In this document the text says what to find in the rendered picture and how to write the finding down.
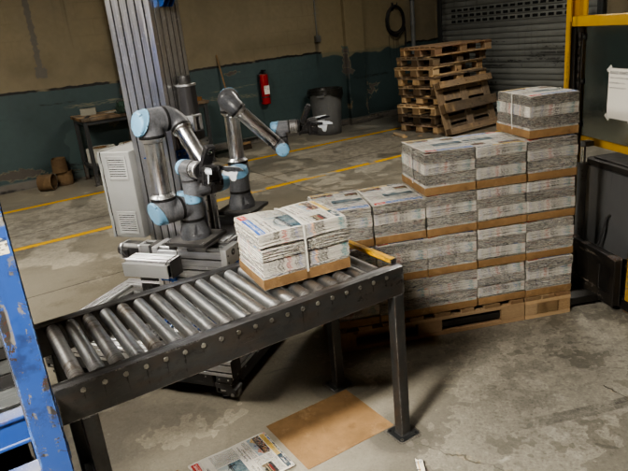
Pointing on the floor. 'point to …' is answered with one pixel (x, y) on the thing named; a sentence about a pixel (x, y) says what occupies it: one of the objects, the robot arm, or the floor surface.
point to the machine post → (29, 363)
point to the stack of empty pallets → (429, 114)
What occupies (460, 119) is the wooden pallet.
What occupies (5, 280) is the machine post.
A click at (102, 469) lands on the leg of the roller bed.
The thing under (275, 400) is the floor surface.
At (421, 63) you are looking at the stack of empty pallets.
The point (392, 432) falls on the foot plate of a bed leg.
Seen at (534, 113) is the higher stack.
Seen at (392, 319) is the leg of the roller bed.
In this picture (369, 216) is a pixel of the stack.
